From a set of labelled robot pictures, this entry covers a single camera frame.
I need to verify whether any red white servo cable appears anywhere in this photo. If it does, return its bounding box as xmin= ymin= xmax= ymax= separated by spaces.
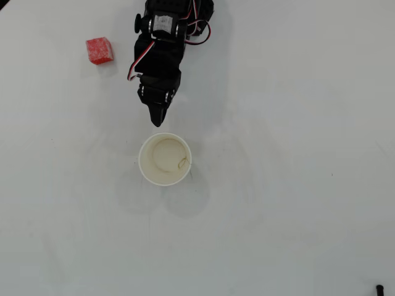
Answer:
xmin=185 ymin=0 xmax=212 ymax=46
xmin=127 ymin=39 xmax=156 ymax=81

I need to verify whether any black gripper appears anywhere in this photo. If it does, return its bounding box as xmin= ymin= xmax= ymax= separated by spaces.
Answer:
xmin=137 ymin=71 xmax=181 ymax=128

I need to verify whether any red cube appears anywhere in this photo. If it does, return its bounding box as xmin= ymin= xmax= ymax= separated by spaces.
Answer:
xmin=85 ymin=36 xmax=114 ymax=65

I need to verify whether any tan paper cup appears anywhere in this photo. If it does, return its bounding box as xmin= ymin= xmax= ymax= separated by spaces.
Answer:
xmin=138 ymin=132 xmax=193 ymax=187

